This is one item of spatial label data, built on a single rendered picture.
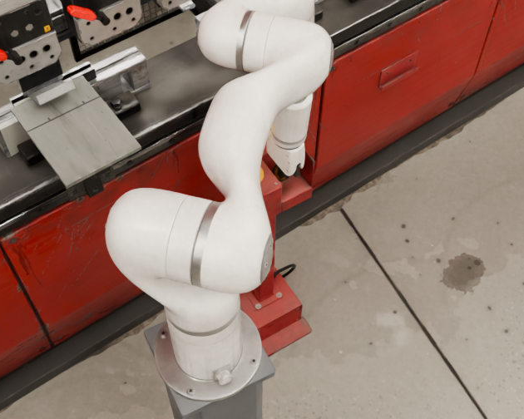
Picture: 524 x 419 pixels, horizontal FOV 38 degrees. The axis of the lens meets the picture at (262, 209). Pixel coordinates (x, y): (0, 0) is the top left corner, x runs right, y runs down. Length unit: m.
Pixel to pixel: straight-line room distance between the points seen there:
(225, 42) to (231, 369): 0.55
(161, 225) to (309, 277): 1.63
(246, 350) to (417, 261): 1.40
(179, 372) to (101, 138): 0.58
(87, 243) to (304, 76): 0.99
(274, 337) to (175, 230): 1.51
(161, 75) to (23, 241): 0.53
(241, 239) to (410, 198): 1.88
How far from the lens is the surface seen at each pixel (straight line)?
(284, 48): 1.21
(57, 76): 1.79
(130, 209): 1.02
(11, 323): 2.14
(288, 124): 1.68
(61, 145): 1.68
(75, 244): 2.00
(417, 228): 2.75
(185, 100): 1.89
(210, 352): 1.23
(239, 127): 1.10
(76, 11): 1.62
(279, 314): 2.39
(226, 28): 1.25
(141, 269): 1.04
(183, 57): 1.99
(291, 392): 2.41
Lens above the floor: 2.25
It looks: 55 degrees down
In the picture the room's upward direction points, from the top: straight up
